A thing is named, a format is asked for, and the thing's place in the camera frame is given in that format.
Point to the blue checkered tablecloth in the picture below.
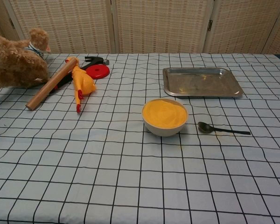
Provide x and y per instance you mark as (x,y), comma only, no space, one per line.
(130,175)

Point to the silver metal tray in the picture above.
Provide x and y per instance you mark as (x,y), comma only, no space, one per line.
(200,81)

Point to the black hammer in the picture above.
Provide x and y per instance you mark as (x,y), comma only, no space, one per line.
(95,60)

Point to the woven folding screen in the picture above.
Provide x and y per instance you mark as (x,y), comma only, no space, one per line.
(158,23)

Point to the yellow powder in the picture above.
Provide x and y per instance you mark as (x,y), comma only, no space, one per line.
(164,113)

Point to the yellow rubber chicken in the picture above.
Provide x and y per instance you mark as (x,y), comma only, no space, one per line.
(84,84)

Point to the brown teddy bear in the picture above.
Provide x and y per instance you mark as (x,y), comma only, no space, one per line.
(14,63)

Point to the black spoon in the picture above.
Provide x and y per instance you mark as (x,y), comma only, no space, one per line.
(204,128)

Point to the wooden rolling pin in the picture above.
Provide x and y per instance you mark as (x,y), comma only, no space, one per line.
(51,84)

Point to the red disc with hole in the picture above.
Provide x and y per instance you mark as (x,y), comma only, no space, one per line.
(102,72)

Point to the white bowl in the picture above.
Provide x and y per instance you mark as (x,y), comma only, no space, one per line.
(164,131)

